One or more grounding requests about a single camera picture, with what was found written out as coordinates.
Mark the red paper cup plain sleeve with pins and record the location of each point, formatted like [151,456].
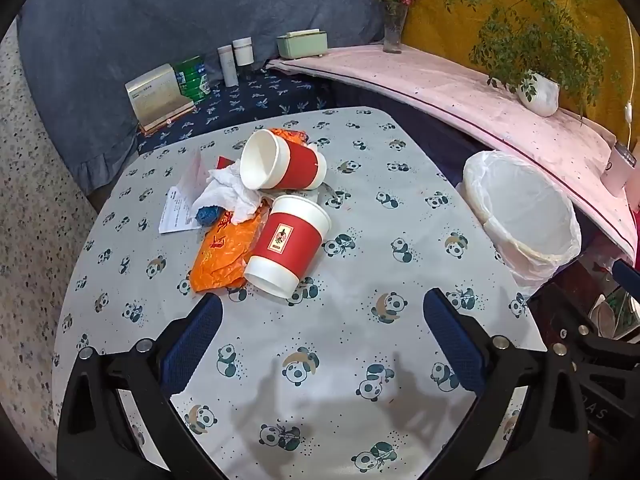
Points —
[300,165]

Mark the orange snack wrapper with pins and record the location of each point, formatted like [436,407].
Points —
[290,136]

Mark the clear plastic wrapper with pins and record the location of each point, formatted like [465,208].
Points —
[327,196]

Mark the white trash bin with liner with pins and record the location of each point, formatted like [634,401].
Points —
[530,220]

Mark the white tissue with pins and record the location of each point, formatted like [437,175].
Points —
[225,190]

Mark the white slim bottle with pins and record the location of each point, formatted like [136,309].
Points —
[228,67]

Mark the green tissue box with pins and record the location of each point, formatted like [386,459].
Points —
[302,45]

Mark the green leafy plant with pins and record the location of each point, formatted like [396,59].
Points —
[525,35]

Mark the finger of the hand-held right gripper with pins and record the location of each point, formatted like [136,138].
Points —
[627,275]
[565,310]

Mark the blue wrapper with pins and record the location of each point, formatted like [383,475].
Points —
[206,216]

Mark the yellow cloth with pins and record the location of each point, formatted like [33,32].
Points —
[440,20]

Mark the red paper cup gold label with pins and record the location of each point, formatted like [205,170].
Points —
[285,245]

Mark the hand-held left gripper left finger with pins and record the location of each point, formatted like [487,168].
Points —
[192,340]

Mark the grey blue cloth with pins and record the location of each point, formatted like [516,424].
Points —
[125,15]

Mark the beige book box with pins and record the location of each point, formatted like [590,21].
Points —
[155,95]

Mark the pink cloth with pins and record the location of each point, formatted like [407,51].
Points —
[450,90]

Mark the glass vase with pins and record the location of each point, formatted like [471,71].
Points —
[393,35]

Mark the panda print tablecloth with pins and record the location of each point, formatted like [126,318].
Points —
[320,380]

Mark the green can pack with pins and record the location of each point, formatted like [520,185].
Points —
[194,80]

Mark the white plant pot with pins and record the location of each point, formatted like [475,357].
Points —
[542,97]

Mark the pink mug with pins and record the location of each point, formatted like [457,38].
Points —
[617,172]

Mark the orange plastic bag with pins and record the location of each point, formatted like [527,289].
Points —
[225,250]

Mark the navy printed cloth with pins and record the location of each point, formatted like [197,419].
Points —
[250,102]

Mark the white paper receipt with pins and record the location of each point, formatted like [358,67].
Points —
[175,210]

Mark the white jar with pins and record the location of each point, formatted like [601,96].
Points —
[243,52]

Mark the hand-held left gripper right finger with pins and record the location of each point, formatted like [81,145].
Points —
[450,340]

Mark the dark purple cloth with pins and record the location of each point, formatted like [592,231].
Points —
[430,140]

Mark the white green packet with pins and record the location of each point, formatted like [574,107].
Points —
[617,312]

